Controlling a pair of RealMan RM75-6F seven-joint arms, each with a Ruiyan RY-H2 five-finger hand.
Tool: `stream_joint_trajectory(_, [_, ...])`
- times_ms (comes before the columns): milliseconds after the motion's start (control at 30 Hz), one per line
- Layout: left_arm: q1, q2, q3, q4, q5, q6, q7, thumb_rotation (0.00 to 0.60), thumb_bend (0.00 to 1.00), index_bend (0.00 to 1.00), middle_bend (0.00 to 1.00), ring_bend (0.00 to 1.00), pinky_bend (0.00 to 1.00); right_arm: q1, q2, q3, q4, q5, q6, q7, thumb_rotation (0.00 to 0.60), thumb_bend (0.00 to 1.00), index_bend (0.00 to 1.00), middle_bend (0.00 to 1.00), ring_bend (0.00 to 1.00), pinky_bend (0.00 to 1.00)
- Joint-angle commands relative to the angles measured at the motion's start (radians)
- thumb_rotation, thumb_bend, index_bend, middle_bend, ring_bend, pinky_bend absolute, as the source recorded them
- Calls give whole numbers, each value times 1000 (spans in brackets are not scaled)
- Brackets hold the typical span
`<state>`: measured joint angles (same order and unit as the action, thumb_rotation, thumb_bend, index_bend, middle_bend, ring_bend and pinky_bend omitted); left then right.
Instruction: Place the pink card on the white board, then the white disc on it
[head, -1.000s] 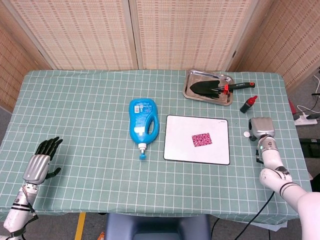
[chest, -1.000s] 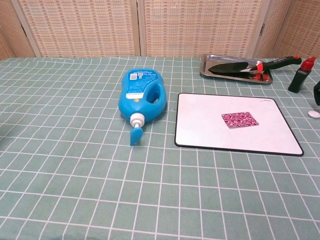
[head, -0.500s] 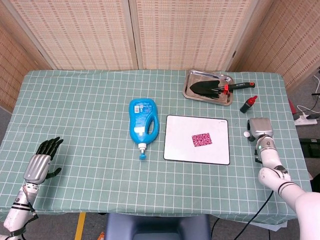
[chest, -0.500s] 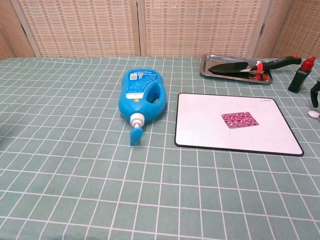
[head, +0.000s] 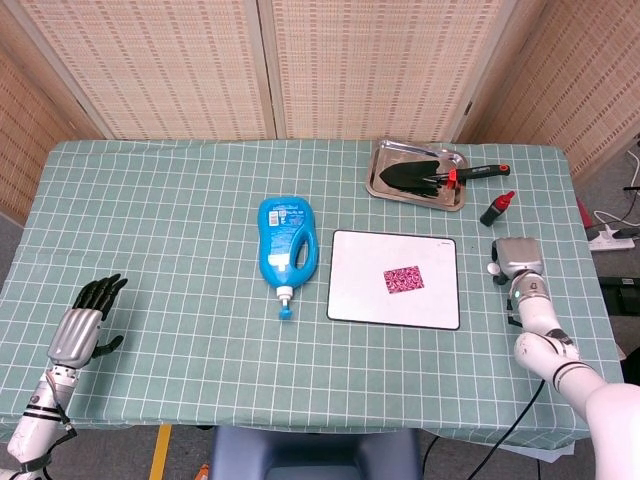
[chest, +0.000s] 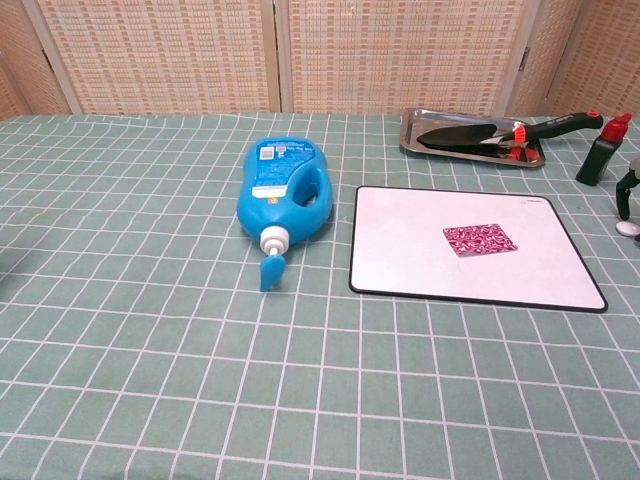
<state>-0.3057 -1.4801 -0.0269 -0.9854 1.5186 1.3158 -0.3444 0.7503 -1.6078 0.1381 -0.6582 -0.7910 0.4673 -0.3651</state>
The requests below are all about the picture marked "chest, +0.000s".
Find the green checked tablecloth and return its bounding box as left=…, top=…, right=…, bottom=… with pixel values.
left=0, top=113, right=640, bottom=480

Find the white board black rim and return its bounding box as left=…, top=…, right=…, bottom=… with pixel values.
left=348, top=185, right=609, bottom=314

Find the black ink bottle red cap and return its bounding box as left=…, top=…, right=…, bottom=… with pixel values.
left=575, top=112, right=634, bottom=187

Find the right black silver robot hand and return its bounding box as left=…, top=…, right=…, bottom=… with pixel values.
left=614, top=157, right=640, bottom=222

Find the woven bamboo screen panel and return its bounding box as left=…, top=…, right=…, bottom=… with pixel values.
left=0, top=0, right=74, bottom=121
left=273, top=0, right=544, bottom=118
left=507, top=0, right=640, bottom=120
left=22, top=0, right=284, bottom=117

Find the shiny metal tray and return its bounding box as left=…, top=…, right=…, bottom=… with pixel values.
left=398, top=107, right=546, bottom=170

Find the blue detergent pump bottle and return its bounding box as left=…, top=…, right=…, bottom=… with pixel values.
left=236, top=138, right=335, bottom=293

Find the black garden trowel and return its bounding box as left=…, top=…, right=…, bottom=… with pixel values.
left=416, top=110, right=605, bottom=152

